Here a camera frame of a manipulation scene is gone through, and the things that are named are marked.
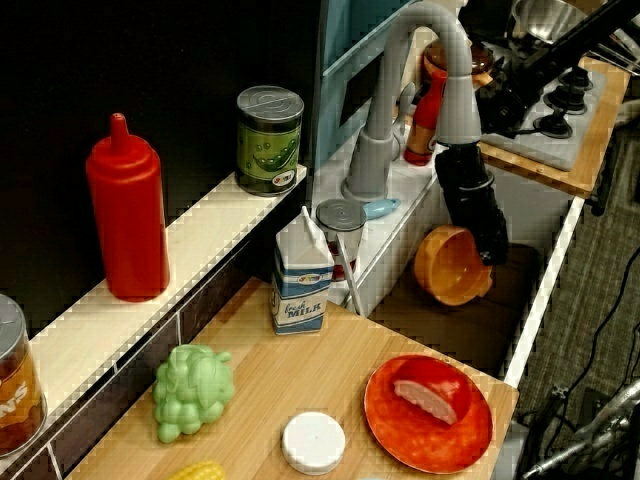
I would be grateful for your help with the grey toy stove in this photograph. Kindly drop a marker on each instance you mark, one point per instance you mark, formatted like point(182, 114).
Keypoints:
point(565, 147)

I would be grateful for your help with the yellow toy corn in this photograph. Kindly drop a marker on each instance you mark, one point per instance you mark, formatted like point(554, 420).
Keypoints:
point(197, 471)

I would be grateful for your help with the orange toy pot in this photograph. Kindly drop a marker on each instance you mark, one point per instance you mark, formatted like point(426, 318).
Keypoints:
point(450, 270)

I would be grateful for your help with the silver metal pot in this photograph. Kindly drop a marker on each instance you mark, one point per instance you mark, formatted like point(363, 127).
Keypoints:
point(542, 20)

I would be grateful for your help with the grey metal stand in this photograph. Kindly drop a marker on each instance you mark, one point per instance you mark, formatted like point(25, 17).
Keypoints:
point(585, 440)

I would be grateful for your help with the red ketchup bottle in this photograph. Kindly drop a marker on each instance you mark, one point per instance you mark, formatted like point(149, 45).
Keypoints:
point(130, 210)

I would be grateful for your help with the green toy grapes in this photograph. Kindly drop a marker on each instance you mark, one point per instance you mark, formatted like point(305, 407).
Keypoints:
point(192, 395)

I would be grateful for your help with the orange beans can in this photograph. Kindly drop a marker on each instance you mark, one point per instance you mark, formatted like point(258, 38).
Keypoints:
point(17, 390)

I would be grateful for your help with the black stove knob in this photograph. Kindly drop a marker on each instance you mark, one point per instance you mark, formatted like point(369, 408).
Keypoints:
point(576, 77)
point(566, 99)
point(552, 125)

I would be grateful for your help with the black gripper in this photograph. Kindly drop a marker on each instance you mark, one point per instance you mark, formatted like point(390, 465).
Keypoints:
point(472, 195)

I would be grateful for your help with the green pea can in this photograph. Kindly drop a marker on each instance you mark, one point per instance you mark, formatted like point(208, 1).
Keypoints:
point(267, 145)

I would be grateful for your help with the white round lid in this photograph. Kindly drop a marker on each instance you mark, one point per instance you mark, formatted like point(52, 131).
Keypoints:
point(313, 443)

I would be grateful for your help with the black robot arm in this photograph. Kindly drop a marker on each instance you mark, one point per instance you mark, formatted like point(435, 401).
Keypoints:
point(545, 55)

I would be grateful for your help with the cream ledge shelf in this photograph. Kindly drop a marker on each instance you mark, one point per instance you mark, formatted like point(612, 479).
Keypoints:
point(150, 285)

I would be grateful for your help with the light blue cabinet panel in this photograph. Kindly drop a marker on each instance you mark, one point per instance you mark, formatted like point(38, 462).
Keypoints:
point(345, 60)

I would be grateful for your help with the red toy ham slice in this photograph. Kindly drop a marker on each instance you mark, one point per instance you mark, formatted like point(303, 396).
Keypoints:
point(435, 392)

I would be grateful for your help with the grey toy faucet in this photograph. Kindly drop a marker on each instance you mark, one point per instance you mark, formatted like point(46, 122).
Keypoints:
point(390, 115)

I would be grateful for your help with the orange round plate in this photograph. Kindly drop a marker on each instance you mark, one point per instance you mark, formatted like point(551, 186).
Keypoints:
point(400, 440)

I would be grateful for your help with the orange red sauce bottle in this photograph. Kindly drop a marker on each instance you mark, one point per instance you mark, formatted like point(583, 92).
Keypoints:
point(424, 130)

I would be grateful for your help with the light blue toy fish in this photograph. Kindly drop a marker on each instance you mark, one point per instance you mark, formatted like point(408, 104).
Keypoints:
point(381, 206)

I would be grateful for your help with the wooden stove shelf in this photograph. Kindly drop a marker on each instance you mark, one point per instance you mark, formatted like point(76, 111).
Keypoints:
point(592, 165)

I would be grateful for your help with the white toy sink basin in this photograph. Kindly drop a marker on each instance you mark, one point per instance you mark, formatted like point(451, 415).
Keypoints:
point(480, 330)

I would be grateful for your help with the blue white milk carton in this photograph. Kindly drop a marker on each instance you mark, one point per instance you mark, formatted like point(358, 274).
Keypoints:
point(300, 280)

